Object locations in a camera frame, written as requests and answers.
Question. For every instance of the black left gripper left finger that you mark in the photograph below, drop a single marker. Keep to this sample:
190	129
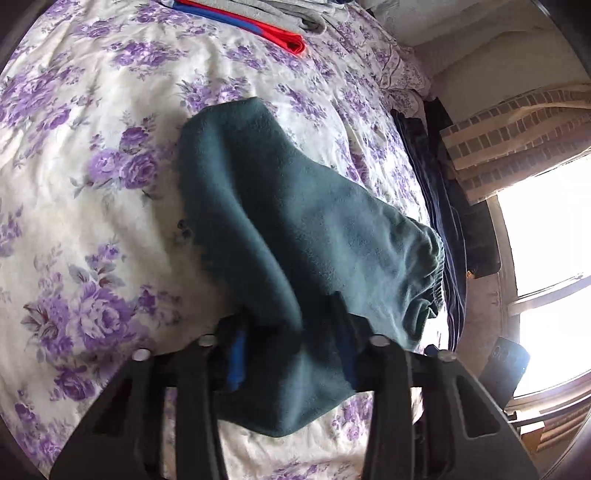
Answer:
120	436

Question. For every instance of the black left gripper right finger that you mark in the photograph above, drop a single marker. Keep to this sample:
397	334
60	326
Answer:
431	418

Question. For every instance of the teal fleece pants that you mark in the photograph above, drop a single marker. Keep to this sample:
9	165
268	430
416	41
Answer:
283	234

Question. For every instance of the black smartphone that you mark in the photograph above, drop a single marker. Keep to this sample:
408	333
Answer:
504	370

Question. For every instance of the purple floral bedsheet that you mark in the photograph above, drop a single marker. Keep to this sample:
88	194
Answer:
95	258

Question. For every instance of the brick pattern curtain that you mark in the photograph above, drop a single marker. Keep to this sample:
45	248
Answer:
519	138

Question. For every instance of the white lace bed cover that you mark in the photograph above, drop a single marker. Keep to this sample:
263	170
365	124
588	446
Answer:
419	22

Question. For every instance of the folded red blue garment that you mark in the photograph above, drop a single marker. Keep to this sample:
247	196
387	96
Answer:
286	40

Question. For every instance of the folded grey garment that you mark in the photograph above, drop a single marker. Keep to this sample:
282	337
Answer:
297	16

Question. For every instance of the window with white frame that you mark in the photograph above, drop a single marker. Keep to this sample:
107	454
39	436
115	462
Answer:
542	225

